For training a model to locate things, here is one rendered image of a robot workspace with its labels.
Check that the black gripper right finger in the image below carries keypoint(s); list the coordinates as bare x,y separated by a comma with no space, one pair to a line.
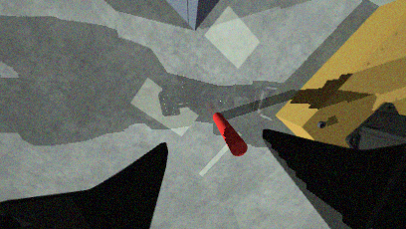
347,187

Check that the red peg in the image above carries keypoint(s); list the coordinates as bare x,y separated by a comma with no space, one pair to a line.
236,145

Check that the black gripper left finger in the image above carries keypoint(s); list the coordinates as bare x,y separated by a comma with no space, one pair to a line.
124,201

